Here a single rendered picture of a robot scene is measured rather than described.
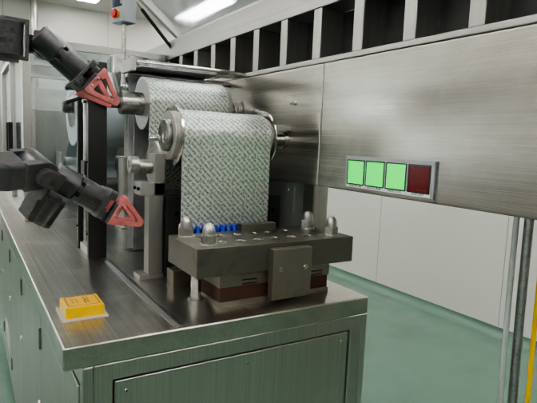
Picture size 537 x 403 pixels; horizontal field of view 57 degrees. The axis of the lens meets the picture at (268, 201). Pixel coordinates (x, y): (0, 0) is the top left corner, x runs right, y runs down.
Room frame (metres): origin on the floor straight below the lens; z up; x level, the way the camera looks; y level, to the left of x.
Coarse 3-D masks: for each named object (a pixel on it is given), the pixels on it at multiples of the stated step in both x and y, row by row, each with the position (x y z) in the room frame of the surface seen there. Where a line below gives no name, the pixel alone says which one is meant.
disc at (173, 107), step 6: (168, 108) 1.20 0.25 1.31; (174, 108) 1.16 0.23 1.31; (180, 114) 1.13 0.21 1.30; (180, 120) 1.13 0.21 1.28; (180, 126) 1.13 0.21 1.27; (180, 132) 1.13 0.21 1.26; (180, 138) 1.13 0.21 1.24; (180, 144) 1.13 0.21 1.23; (180, 150) 1.13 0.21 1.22; (180, 156) 1.13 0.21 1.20; (168, 162) 1.19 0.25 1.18; (174, 162) 1.16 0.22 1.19
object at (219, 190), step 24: (192, 168) 1.14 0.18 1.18; (216, 168) 1.17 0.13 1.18; (240, 168) 1.21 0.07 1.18; (264, 168) 1.24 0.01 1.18; (192, 192) 1.14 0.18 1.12; (216, 192) 1.17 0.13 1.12; (240, 192) 1.21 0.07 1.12; (264, 192) 1.25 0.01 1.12; (192, 216) 1.14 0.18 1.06; (216, 216) 1.18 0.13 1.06; (240, 216) 1.21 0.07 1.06; (264, 216) 1.25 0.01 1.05
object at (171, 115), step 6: (168, 114) 1.17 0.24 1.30; (174, 114) 1.15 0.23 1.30; (174, 120) 1.14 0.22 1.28; (174, 126) 1.13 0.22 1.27; (270, 126) 1.27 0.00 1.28; (174, 132) 1.13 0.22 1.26; (270, 132) 1.26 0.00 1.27; (174, 138) 1.13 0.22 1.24; (174, 144) 1.13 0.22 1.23; (270, 144) 1.26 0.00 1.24; (162, 150) 1.20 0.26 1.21; (174, 150) 1.14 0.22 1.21; (168, 156) 1.17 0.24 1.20; (174, 156) 1.15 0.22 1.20
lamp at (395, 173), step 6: (390, 168) 1.00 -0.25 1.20; (396, 168) 0.99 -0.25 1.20; (402, 168) 0.98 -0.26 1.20; (390, 174) 1.00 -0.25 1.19; (396, 174) 0.99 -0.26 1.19; (402, 174) 0.98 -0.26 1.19; (390, 180) 1.00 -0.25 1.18; (396, 180) 0.99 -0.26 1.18; (402, 180) 0.97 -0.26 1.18; (390, 186) 1.00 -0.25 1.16; (396, 186) 0.99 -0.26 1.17; (402, 186) 0.97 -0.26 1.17
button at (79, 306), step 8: (80, 296) 0.94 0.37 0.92; (88, 296) 0.95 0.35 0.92; (96, 296) 0.95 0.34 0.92; (64, 304) 0.90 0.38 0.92; (72, 304) 0.90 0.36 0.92; (80, 304) 0.90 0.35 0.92; (88, 304) 0.90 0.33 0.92; (96, 304) 0.90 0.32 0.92; (64, 312) 0.88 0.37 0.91; (72, 312) 0.88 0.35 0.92; (80, 312) 0.89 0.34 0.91; (88, 312) 0.89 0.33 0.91; (96, 312) 0.90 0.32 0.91; (104, 312) 0.91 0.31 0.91
